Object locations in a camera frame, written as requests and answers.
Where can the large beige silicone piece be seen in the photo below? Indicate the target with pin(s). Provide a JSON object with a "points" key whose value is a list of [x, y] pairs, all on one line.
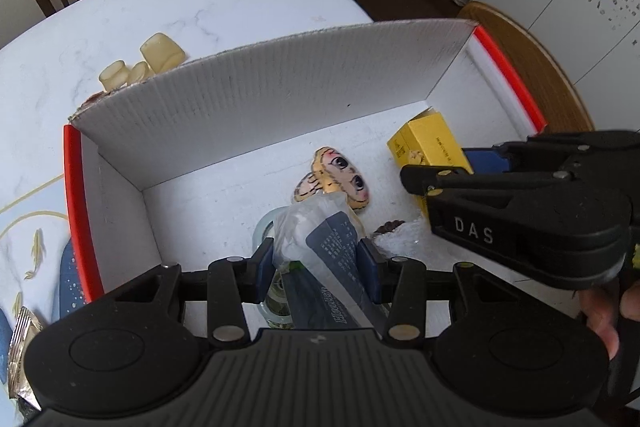
{"points": [[160, 52]]}

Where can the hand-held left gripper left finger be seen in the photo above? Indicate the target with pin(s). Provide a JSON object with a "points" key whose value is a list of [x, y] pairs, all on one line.
{"points": [[264, 272]]}

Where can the small yellow box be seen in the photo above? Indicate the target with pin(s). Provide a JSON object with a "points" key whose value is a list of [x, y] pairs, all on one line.
{"points": [[430, 137]]}

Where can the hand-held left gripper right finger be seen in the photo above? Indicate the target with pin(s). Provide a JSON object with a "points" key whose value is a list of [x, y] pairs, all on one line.
{"points": [[369, 269]]}

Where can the red cardboard box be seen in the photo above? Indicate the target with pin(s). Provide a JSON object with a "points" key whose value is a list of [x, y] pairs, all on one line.
{"points": [[300, 82]]}

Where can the crinkled clear plastic bag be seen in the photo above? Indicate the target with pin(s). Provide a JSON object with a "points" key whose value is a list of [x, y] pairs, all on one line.
{"points": [[405, 241]]}

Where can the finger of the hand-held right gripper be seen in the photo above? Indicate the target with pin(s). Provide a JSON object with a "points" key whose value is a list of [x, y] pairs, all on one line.
{"points": [[485, 159], [450, 179]]}

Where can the person's right hand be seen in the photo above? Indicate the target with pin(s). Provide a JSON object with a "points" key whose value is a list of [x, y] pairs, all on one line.
{"points": [[602, 322]]}

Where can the spool-shaped beige silicone piece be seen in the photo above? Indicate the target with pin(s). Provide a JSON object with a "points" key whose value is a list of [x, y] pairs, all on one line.
{"points": [[115, 77]]}

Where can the plastic packet with blue print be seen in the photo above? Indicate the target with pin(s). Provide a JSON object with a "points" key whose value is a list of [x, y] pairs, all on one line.
{"points": [[325, 247]]}

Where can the small beige silicone piece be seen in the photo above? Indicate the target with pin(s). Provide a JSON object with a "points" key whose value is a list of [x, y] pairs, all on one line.
{"points": [[140, 71]]}

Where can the foil snack packet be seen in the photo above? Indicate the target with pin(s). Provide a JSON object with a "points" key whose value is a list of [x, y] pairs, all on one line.
{"points": [[22, 347]]}

